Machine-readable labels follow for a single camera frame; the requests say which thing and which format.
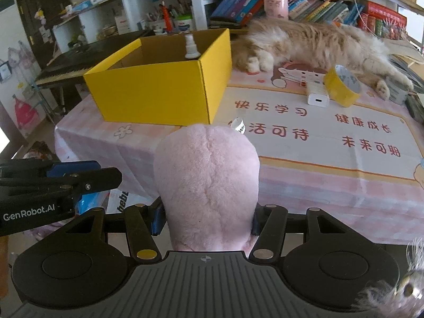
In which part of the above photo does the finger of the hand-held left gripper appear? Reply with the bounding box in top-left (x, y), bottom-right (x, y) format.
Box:
top-left (0, 167), bottom-right (123, 201)
top-left (0, 161), bottom-right (100, 179)

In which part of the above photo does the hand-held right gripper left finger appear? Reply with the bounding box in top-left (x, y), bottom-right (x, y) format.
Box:
top-left (56, 202), bottom-right (166, 262)

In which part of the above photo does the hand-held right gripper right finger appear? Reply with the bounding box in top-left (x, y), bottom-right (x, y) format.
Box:
top-left (248, 204), bottom-right (358, 262)

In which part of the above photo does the pink plush pig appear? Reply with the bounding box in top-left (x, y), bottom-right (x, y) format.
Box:
top-left (153, 117), bottom-right (260, 252)

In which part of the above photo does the yellow cardboard box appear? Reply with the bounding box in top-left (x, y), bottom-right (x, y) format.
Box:
top-left (83, 28), bottom-right (232, 126)

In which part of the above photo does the small white spray bottle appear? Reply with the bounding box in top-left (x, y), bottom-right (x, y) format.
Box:
top-left (184, 34), bottom-right (200, 60)

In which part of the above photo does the pink checked cloth desktop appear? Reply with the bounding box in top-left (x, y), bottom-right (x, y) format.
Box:
top-left (55, 33), bottom-right (424, 244)

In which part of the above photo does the blue white printed carton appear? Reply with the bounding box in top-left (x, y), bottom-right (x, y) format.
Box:
top-left (74, 189), bottom-right (130, 215)

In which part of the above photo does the paper dress drawing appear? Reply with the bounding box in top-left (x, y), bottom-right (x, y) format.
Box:
top-left (11, 94), bottom-right (37, 133)

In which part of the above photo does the printed cartoon desk mat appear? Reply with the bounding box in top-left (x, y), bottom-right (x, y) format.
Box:
top-left (212, 61), bottom-right (424, 181)

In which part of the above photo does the black electronic keyboard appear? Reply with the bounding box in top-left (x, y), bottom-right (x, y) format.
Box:
top-left (35, 30), bottom-right (156, 90)

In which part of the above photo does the pale fluffy plush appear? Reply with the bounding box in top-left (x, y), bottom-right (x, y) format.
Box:
top-left (356, 237), bottom-right (424, 318)

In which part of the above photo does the white charger adapter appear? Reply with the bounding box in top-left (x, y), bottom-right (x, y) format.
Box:
top-left (306, 82), bottom-right (330, 108)

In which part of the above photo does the white box red label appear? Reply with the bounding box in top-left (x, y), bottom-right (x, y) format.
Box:
top-left (114, 15), bottom-right (131, 35)

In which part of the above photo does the yellow tape roll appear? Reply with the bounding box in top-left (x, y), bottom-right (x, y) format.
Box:
top-left (323, 64), bottom-right (363, 108)

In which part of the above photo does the pen holder with pens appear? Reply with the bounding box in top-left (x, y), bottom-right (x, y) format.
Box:
top-left (146, 10), bottom-right (165, 32)

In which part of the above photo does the red slim bottle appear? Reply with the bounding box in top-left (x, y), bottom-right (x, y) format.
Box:
top-left (160, 4), bottom-right (173, 34)

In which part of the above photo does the white jar green lid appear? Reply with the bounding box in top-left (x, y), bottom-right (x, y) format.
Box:
top-left (174, 15), bottom-right (193, 34)

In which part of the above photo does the white cubby shelf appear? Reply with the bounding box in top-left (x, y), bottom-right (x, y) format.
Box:
top-left (53, 0), bottom-right (199, 45)

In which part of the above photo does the dark flat object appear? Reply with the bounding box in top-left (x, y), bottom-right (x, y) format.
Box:
top-left (406, 94), bottom-right (424, 123)

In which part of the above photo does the fluffy orange white cat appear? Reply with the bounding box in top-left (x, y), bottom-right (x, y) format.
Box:
top-left (230, 16), bottom-right (414, 101)

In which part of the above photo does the white bookshelf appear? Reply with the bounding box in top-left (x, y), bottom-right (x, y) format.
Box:
top-left (187, 0), bottom-right (424, 30)

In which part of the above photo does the stack of books and papers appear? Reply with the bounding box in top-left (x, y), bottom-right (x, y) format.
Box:
top-left (387, 45), bottom-right (424, 87)

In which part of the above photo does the pink printed cup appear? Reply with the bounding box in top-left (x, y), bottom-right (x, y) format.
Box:
top-left (263, 0), bottom-right (289, 19)

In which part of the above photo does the row of colourful books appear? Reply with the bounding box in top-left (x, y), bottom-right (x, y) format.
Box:
top-left (209, 0), bottom-right (365, 27)

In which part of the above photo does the red printed box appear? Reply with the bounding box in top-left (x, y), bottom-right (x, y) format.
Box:
top-left (359, 2), bottom-right (408, 38)

